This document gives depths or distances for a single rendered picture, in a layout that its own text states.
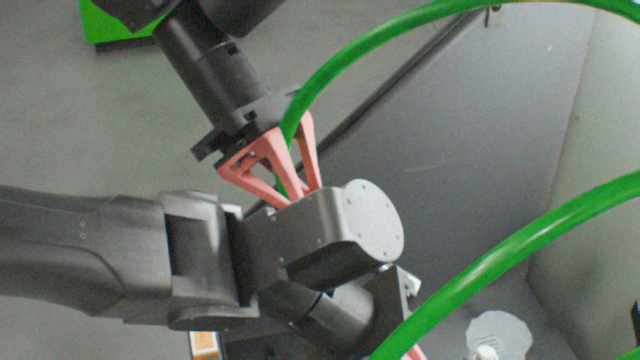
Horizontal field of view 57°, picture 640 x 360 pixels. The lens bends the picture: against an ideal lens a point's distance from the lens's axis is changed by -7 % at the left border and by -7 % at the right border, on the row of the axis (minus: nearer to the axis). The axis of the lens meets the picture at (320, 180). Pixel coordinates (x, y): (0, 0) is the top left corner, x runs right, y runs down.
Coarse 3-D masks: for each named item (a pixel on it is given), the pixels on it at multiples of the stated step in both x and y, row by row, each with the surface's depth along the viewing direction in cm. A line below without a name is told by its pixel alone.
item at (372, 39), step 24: (456, 0) 42; (480, 0) 41; (504, 0) 41; (528, 0) 41; (552, 0) 41; (576, 0) 40; (600, 0) 40; (624, 0) 40; (384, 24) 44; (408, 24) 43; (360, 48) 45; (336, 72) 46; (312, 96) 48; (288, 120) 50; (288, 144) 51
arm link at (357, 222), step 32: (192, 192) 41; (320, 192) 37; (352, 192) 39; (256, 224) 40; (288, 224) 38; (320, 224) 37; (352, 224) 37; (384, 224) 40; (256, 256) 40; (288, 256) 38; (320, 256) 38; (352, 256) 38; (384, 256) 38; (256, 288) 39; (320, 288) 40; (192, 320) 37; (224, 320) 38
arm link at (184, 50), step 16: (192, 0) 51; (176, 16) 51; (192, 16) 51; (160, 32) 51; (176, 32) 51; (192, 32) 51; (208, 32) 51; (224, 32) 52; (160, 48) 53; (176, 48) 51; (192, 48) 51; (208, 48) 51; (224, 48) 53; (176, 64) 52; (192, 64) 51
